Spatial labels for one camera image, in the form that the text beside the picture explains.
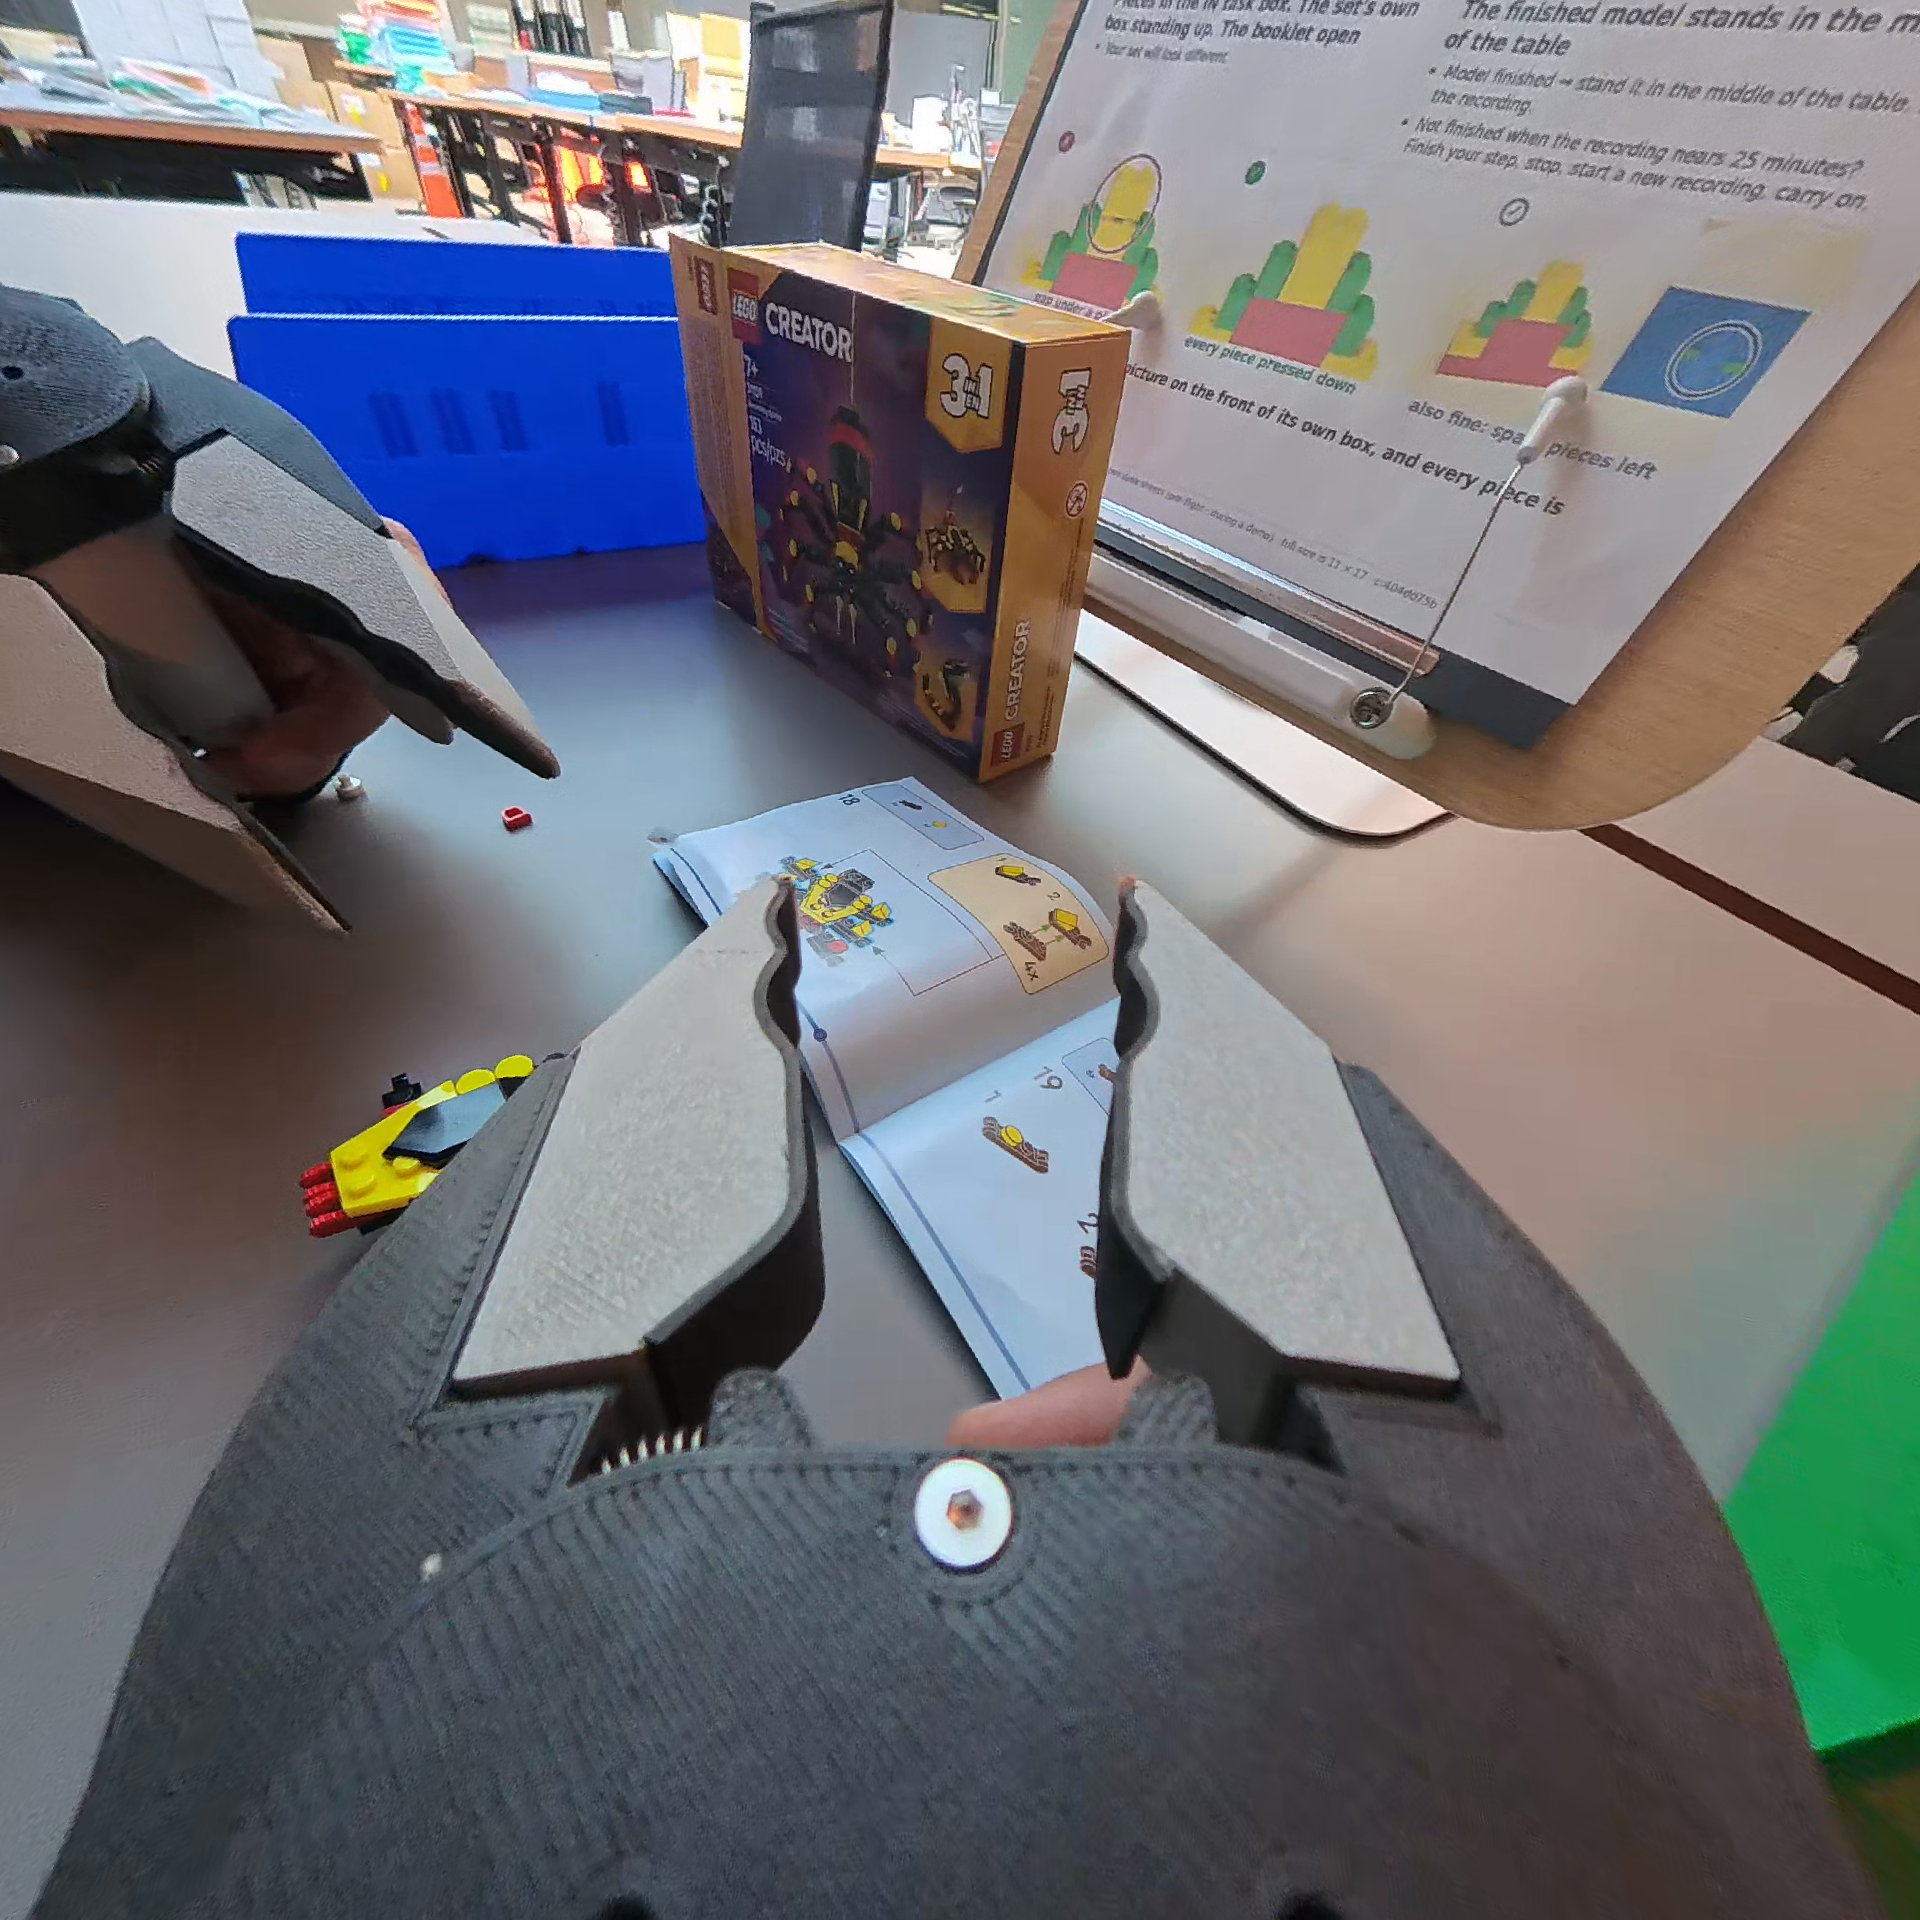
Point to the desk row with black legs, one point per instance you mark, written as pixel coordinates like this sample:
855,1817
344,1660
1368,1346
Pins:
527,167

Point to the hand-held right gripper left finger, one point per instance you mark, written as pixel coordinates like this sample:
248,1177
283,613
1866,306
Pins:
646,1186

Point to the black mesh chair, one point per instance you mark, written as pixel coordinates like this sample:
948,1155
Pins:
818,122

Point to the person's right hand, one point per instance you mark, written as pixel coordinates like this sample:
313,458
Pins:
1052,1412

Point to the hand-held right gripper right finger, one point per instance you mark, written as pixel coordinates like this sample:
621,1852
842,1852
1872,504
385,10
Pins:
1261,1186

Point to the yellow black lego model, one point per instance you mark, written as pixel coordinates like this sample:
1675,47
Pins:
376,1159

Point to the lego instruction booklet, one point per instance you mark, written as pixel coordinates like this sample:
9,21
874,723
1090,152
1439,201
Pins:
928,1197

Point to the dark object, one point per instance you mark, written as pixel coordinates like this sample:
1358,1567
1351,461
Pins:
1872,673

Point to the blue plastic bin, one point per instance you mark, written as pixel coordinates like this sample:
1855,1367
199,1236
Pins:
450,277
480,449

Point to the printed instruction sheet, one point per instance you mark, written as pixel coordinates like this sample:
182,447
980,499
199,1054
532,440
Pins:
1351,493

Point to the clipboard with instruction sheet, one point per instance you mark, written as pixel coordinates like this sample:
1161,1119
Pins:
1723,661

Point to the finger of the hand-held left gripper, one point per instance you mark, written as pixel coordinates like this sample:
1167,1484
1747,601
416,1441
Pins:
106,747
326,568

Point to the wooden workbench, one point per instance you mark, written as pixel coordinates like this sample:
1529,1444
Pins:
182,135

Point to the person's left hand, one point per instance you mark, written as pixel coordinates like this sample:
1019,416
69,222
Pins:
309,723

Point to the green plastic bin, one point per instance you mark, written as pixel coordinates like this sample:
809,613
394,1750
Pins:
1847,1502

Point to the lego set box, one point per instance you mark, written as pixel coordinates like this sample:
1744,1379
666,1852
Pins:
884,493

